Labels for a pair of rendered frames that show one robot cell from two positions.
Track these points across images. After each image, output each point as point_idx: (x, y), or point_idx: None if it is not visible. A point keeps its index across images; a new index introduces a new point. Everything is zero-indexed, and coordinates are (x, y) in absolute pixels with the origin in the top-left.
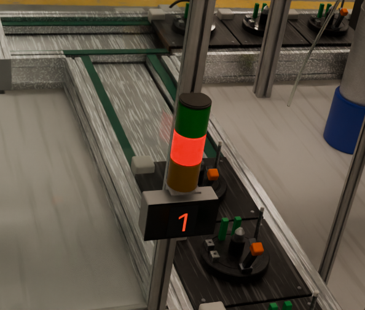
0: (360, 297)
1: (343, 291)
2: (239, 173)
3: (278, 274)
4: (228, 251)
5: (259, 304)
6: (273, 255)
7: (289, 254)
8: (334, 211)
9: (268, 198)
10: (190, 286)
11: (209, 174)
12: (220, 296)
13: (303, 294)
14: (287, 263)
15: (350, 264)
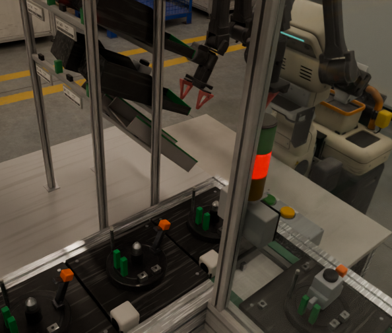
0: (91, 223)
1: (88, 232)
2: None
3: (138, 238)
4: (140, 264)
5: (178, 242)
6: (117, 245)
7: (105, 240)
8: None
9: (25, 267)
10: (187, 285)
11: (71, 275)
12: (185, 265)
13: (152, 222)
14: (122, 236)
15: (53, 232)
